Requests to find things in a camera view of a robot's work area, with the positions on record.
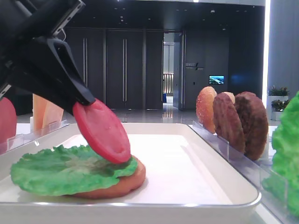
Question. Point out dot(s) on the red tomato slice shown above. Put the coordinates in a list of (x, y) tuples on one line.
[(8, 120), (103, 131)]

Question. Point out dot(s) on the orange cheese slice front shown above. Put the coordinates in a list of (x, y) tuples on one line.
[(52, 113)]

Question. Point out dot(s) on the brown meat patty front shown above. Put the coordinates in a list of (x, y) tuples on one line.
[(227, 122)]

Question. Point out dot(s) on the potted plant with white planter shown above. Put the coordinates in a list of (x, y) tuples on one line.
[(277, 100)]

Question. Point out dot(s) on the white rectangular tray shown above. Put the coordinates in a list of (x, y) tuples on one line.
[(187, 182)]

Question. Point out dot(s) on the clear holder rail for bread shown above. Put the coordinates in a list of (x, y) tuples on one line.
[(200, 130)]

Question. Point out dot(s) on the red tomato slice front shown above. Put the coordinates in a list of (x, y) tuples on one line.
[(103, 131)]

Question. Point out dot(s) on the clear holder rail for tomato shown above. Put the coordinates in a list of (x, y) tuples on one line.
[(17, 141)]

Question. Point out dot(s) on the clear holder rail for lettuce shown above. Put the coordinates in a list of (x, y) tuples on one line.
[(278, 196)]

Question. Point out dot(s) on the bread slice under lettuce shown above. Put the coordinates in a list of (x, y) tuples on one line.
[(126, 179)]

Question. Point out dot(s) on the green lettuce leaf on bread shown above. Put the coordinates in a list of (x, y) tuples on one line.
[(67, 171)]

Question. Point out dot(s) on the orange cheese slice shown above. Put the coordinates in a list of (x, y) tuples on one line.
[(39, 109), (52, 113)]

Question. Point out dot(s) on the wall mounted screen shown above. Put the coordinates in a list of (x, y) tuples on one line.
[(213, 80)]

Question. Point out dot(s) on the clear holder rail for patties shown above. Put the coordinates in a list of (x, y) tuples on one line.
[(246, 166)]

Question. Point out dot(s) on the brown meat patty back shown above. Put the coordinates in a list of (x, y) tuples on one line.
[(253, 117)]

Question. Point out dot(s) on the red tomato slice back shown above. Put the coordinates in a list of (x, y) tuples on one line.
[(8, 120)]

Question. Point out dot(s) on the orange cheese slice back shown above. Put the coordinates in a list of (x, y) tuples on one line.
[(39, 109)]

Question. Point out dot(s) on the bread slice front in holder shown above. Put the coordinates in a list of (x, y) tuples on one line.
[(204, 108)]

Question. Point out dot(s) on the green lettuce leaf in holder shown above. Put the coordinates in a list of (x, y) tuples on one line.
[(285, 140)]

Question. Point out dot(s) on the bread slice back in holder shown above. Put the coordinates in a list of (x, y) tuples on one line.
[(231, 95)]

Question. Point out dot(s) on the clear holder rail for cheese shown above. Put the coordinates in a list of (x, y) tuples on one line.
[(53, 126)]

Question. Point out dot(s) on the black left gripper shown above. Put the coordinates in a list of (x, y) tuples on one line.
[(33, 58)]

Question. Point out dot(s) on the bread slice in holder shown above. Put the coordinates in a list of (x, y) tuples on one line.
[(231, 95), (204, 108)]

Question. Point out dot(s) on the brown meat patty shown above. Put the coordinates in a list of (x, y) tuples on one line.
[(227, 122), (253, 117)]

